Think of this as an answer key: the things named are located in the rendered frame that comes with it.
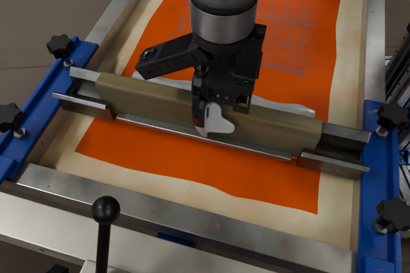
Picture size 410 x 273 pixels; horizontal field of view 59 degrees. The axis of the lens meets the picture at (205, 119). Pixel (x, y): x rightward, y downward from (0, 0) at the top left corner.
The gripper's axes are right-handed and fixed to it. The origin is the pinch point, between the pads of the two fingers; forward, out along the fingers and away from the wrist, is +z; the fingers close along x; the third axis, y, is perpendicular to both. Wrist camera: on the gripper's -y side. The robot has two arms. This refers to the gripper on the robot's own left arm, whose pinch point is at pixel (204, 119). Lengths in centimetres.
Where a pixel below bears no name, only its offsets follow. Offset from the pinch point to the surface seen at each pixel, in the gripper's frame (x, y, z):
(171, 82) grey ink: 9.8, -9.5, 4.6
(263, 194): -7.9, 11.9, 5.3
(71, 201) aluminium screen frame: -18.0, -15.6, 2.8
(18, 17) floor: 113, -155, 101
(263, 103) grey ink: 9.9, 8.6, 4.8
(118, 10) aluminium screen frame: 24.2, -26.4, 1.9
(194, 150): -3.2, -1.0, 5.3
